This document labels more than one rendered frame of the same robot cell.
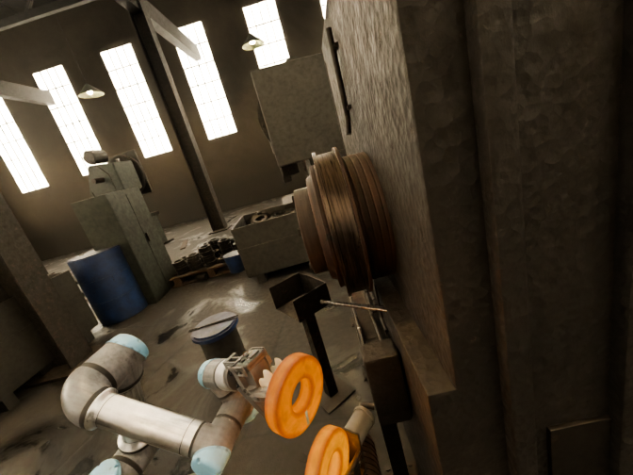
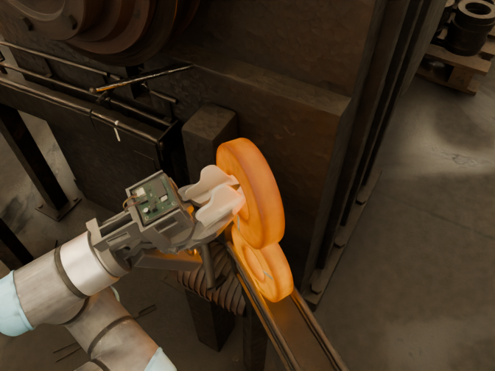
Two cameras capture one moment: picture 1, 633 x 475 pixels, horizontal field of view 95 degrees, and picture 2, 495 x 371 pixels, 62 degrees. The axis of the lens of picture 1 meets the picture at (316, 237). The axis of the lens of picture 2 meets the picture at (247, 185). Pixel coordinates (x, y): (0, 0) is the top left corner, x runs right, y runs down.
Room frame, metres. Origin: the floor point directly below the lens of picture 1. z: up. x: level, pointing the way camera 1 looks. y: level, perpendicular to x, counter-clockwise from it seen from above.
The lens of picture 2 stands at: (0.34, 0.44, 1.36)
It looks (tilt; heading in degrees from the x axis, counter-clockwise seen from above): 51 degrees down; 296
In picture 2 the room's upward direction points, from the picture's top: straight up
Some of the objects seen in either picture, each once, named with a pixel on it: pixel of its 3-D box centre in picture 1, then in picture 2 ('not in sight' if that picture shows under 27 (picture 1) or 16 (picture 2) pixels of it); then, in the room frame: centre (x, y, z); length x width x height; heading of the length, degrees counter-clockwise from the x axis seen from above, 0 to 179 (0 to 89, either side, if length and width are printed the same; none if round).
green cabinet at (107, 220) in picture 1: (133, 246); not in sight; (3.98, 2.46, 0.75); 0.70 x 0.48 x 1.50; 176
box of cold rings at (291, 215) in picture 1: (283, 236); not in sight; (3.70, 0.42, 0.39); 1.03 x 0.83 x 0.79; 90
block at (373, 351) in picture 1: (387, 382); (213, 157); (0.68, -0.09, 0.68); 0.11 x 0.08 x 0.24; 86
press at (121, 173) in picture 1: (128, 200); not in sight; (7.81, 4.42, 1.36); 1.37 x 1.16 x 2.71; 76
